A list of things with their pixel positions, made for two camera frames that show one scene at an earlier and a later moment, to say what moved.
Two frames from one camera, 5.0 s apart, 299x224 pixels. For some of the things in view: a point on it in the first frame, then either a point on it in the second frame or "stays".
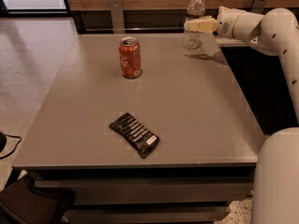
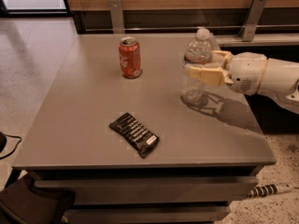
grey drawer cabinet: [139, 127] stays
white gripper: [224, 22] -> [248, 72]
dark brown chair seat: [21, 203] stays
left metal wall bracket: [118, 17] stays
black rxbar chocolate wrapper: [138, 133] stays
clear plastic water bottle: [195, 9] -> [199, 51]
